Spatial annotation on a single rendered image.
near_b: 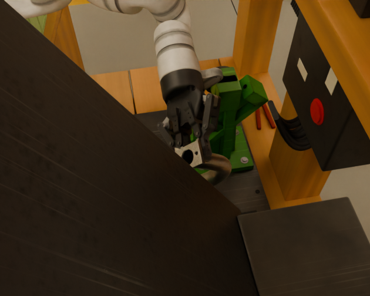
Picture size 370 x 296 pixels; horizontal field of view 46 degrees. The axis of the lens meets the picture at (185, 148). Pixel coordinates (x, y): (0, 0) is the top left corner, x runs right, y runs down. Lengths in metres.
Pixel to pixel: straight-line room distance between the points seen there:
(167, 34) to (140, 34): 2.06
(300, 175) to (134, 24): 2.10
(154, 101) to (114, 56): 1.47
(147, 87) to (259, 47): 0.35
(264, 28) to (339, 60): 0.78
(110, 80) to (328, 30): 0.93
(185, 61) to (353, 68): 0.37
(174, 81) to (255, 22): 0.52
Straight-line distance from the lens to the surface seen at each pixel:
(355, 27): 0.49
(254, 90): 0.95
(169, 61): 0.76
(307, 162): 0.97
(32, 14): 1.07
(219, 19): 2.96
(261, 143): 1.20
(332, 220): 0.69
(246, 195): 1.08
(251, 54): 1.30
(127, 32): 2.88
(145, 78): 1.34
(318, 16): 0.52
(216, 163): 0.74
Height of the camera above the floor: 1.83
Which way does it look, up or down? 55 degrees down
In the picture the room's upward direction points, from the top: straight up
